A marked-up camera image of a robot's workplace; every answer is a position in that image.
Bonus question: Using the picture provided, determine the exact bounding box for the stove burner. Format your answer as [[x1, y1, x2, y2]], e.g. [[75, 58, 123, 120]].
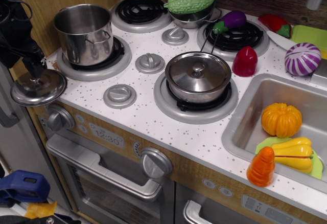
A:
[[57, 36, 132, 82], [153, 74, 238, 125], [197, 21, 269, 62], [110, 0, 172, 33]]

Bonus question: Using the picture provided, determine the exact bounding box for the tall steel stock pot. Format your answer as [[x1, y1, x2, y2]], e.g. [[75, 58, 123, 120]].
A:
[[54, 4, 113, 66]]

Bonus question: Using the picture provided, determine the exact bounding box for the grey stovetop knob front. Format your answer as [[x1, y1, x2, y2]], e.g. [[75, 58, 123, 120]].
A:
[[103, 84, 137, 109]]

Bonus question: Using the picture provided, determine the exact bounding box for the purple white toy onion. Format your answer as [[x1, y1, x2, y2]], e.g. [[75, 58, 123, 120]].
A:
[[285, 42, 322, 76]]

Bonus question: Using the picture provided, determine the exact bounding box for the back left stove burner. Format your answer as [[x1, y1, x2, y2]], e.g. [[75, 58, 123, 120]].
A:
[[110, 0, 172, 33]]

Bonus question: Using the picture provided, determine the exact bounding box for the small steel pan lid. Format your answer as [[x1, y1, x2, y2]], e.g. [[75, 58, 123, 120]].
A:
[[169, 56, 228, 92]]

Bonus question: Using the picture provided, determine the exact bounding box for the grey toy sink basin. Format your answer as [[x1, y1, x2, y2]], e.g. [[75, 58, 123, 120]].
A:
[[221, 73, 327, 194]]

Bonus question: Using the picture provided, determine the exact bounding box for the large steel pot lid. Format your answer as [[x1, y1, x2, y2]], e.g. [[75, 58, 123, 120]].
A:
[[10, 69, 67, 107]]

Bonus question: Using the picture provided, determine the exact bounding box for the orange toy pumpkin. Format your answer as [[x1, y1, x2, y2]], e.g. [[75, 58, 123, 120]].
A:
[[261, 103, 302, 138]]

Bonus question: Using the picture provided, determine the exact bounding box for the grey oven door handle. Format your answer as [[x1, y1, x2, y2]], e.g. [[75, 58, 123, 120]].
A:
[[46, 134, 162, 202]]

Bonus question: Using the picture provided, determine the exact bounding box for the grey oven knob left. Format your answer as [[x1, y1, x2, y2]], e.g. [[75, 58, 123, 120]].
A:
[[48, 104, 75, 132]]

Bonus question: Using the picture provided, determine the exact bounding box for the grey stovetop knob rear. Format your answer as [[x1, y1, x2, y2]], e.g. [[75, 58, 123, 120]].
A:
[[161, 26, 189, 46]]

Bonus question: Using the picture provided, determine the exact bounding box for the back right stove burner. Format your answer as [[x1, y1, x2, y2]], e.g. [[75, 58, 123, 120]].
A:
[[197, 21, 269, 62]]

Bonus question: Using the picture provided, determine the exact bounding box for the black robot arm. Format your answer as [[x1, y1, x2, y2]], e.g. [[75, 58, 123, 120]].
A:
[[1, 0, 47, 79]]

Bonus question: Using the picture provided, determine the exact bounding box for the yellow toy bell pepper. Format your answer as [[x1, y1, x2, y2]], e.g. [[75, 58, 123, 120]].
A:
[[271, 137, 313, 173]]

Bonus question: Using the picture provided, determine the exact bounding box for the grey stovetop knob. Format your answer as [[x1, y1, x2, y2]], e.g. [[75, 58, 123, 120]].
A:
[[161, 26, 189, 46], [103, 84, 137, 109], [135, 53, 166, 74]]

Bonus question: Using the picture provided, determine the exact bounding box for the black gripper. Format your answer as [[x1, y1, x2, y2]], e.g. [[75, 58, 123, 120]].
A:
[[17, 45, 48, 79]]

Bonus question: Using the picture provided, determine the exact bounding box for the green toy bitter gourd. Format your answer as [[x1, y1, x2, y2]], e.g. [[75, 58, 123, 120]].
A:
[[163, 0, 215, 15]]

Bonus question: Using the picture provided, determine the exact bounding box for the red toy chili pepper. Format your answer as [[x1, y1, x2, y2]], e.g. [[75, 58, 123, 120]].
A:
[[258, 14, 292, 39]]

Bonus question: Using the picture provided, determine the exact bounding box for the red toy pepper half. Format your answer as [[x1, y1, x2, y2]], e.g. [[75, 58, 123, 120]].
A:
[[232, 46, 258, 77]]

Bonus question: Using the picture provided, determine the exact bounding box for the purple toy eggplant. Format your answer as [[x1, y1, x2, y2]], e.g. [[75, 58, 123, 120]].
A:
[[212, 11, 247, 34]]

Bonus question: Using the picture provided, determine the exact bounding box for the blue plastic clamp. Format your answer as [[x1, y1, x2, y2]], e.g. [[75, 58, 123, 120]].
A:
[[1, 170, 51, 208]]

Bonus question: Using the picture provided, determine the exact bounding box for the green plastic cutting board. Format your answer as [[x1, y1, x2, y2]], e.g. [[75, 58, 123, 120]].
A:
[[290, 25, 327, 59]]

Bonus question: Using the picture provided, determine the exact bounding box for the front right stove burner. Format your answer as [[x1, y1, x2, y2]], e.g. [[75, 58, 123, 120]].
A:
[[153, 74, 238, 125]]

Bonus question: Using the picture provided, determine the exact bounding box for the grey oven knob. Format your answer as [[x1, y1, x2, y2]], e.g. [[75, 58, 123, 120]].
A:
[[140, 147, 173, 179], [48, 104, 75, 132]]

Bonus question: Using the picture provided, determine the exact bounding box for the white toy knife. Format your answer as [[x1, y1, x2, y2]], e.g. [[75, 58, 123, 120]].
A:
[[266, 31, 296, 51]]

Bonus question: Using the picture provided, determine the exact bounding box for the steel frying pan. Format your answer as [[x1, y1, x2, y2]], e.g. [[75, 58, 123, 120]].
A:
[[165, 28, 232, 104]]

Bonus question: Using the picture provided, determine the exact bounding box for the light green plastic plate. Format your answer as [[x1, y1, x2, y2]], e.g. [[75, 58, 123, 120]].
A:
[[255, 137, 323, 180]]

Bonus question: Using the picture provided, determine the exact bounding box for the grey oven knob right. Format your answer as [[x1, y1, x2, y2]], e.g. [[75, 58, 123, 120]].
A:
[[140, 147, 173, 179]]

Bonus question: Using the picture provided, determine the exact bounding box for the grey stovetop knob middle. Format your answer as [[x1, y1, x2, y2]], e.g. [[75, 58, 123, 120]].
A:
[[135, 53, 166, 74]]

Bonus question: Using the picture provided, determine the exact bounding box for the yellow cloth piece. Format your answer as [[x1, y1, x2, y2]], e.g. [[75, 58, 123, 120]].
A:
[[25, 201, 57, 219]]

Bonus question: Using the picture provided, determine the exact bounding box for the grey dishwasher door handle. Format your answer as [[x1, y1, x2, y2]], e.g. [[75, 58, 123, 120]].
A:
[[183, 200, 208, 224]]

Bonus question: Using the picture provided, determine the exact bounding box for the steel bowl pan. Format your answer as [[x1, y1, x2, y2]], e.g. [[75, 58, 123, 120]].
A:
[[168, 0, 222, 29]]

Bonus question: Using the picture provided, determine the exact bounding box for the front left stove burner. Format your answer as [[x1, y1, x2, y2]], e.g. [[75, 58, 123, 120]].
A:
[[57, 36, 132, 82]]

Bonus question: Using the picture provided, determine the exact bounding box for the orange toy carrot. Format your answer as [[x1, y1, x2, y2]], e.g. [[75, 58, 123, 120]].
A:
[[246, 146, 275, 187]]

